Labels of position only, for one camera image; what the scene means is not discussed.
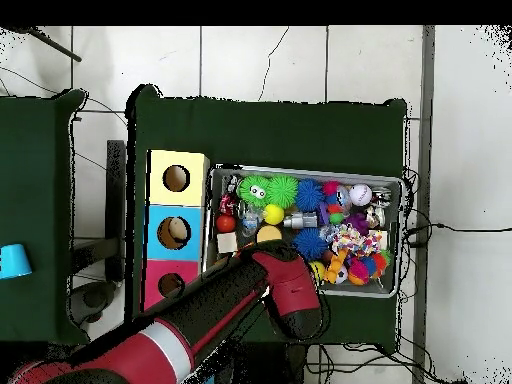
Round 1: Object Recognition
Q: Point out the wooden box with three holes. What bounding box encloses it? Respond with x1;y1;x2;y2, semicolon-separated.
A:
142;148;211;316

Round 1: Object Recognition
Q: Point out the shallow clear mesh bin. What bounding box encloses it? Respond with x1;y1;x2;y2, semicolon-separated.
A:
203;163;404;299

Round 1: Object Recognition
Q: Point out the small yellow ball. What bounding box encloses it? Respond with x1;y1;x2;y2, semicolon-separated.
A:
263;203;286;226

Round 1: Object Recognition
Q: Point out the green furry googly-eyed toy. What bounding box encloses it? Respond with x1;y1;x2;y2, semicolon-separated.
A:
239;174;271;207

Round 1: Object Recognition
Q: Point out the round orange disc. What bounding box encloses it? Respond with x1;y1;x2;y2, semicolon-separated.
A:
255;224;284;245

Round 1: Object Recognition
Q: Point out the small red ball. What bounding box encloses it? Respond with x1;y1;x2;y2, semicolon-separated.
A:
216;213;237;234

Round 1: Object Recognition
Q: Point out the green spiky ball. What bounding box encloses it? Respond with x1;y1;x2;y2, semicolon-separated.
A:
266;174;300;209

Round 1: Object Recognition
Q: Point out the small wooden cube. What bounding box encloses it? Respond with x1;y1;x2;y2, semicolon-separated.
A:
215;231;240;255

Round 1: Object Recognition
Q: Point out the blue spiky ball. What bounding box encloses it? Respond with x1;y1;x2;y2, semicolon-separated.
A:
294;178;326;213
292;227;329;263

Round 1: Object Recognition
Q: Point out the dark green table cloth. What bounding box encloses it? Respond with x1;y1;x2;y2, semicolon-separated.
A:
125;83;409;349

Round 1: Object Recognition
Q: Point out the white baseball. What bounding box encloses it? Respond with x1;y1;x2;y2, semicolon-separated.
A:
348;183;373;208

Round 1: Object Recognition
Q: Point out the black upright panel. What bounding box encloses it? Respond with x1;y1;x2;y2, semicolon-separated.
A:
103;139;128;282

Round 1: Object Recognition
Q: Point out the grey stand base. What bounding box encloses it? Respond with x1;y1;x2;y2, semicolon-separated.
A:
70;238;121;325

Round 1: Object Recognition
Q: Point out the green covered side table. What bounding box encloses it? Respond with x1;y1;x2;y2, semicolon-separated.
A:
0;89;88;347

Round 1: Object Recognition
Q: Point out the light blue cup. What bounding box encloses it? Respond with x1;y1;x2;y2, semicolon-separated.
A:
0;243;34;281

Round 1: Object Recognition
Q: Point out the black rod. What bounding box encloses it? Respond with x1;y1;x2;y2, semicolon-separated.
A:
0;26;83;63

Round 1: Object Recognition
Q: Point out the black cable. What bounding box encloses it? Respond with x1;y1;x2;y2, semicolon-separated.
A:
403;222;512;243

